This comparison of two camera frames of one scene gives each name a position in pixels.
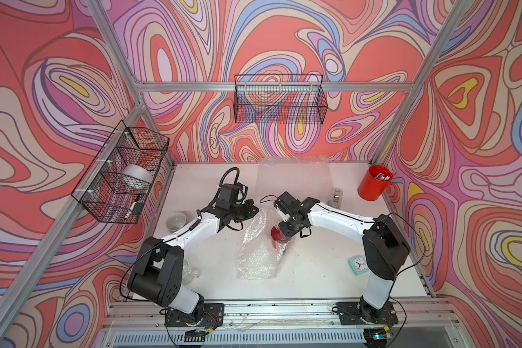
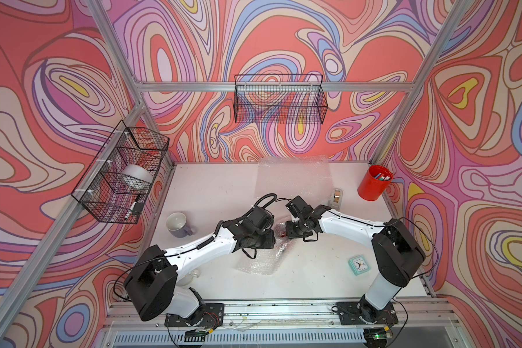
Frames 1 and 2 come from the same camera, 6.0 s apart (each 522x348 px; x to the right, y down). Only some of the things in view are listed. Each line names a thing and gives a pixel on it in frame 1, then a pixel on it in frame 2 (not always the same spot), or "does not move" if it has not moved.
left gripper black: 249,205 → 270,241
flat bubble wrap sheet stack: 304,176 does not move
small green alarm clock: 358,264 does not move
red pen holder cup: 375,183 does not move
